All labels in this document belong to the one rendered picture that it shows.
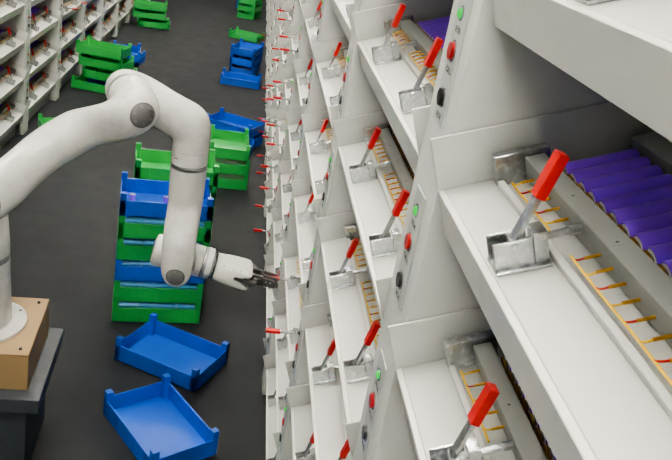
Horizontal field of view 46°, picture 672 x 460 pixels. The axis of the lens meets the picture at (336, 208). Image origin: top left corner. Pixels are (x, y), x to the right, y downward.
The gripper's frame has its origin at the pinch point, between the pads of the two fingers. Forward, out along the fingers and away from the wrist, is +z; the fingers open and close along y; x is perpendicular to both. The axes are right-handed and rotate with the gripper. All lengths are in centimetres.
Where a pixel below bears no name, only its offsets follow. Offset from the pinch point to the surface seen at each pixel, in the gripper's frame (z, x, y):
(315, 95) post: -2, 48, -18
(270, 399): 11.7, -36.4, 1.0
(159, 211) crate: -33, -13, -54
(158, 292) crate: -26, -43, -54
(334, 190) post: -2, 48, 52
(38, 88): -122, -57, -274
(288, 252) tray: 5.5, 1.1, -17.7
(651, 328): -1, 79, 149
